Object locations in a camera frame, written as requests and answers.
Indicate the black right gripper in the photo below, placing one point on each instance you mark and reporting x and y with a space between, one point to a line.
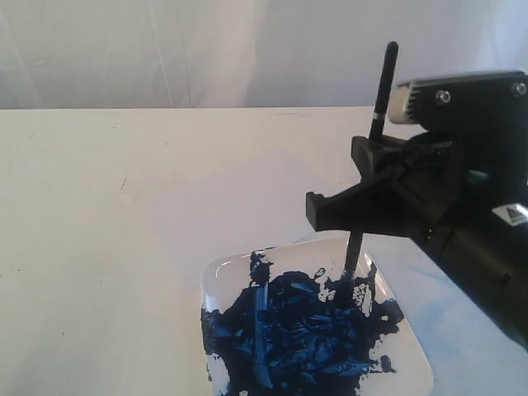
470 214

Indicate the black paintbrush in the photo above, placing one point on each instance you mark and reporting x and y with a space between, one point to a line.
383 95

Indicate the white square paint plate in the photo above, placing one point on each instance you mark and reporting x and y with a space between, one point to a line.
291 321

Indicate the white paper sheet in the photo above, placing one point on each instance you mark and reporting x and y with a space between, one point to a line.
259 203

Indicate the white backdrop cloth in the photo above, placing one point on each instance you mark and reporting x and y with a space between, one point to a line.
184 54

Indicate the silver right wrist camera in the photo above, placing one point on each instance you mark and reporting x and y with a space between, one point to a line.
467 102

